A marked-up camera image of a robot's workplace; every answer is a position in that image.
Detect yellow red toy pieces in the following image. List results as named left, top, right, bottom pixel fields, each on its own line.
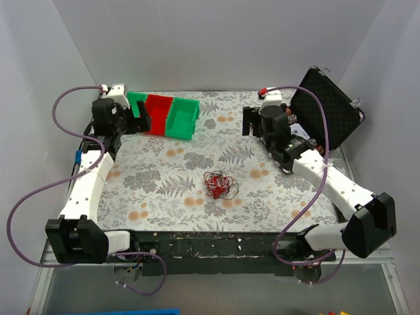
left=317, top=311, right=350, bottom=315

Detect floral table mat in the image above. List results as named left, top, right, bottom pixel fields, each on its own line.
left=97, top=91, right=338, bottom=232

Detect left green plastic bin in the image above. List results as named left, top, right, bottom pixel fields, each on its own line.
left=126, top=91, right=149, bottom=118

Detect blue toy brick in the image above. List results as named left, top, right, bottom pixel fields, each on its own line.
left=75, top=150, right=82, bottom=165

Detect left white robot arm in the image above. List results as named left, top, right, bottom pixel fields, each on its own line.
left=45, top=98, right=152, bottom=264

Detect red plastic bin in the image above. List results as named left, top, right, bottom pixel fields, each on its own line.
left=145, top=94, right=173, bottom=137

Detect red wire bundle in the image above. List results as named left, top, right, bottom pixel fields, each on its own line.
left=202, top=169, right=240, bottom=201

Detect white card deck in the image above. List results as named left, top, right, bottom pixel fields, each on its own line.
left=290, top=123, right=310, bottom=140

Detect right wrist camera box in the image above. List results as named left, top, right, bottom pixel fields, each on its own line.
left=259, top=88, right=283, bottom=107

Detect black poker chip case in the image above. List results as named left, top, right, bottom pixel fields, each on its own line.
left=287, top=66, right=365, bottom=155

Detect green plastic bin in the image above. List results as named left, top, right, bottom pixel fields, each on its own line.
left=126, top=91, right=149, bottom=118
left=165, top=97, right=200, bottom=140

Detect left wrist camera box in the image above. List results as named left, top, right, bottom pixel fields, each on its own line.
left=104, top=83, right=131, bottom=110

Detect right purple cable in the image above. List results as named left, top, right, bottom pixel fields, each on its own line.
left=267, top=85, right=346, bottom=285

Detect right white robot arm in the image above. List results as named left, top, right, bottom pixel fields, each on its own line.
left=242, top=106, right=396, bottom=261

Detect right green plastic bin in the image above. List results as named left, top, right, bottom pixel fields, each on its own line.
left=165, top=97, right=200, bottom=140

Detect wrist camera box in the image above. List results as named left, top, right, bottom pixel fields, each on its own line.
left=104, top=83, right=131, bottom=110
left=259, top=88, right=283, bottom=107

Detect blue plastic bin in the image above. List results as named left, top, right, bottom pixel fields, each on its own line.
left=61, top=308, right=180, bottom=315

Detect black table front frame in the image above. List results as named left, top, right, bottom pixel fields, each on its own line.
left=129, top=232, right=294, bottom=276

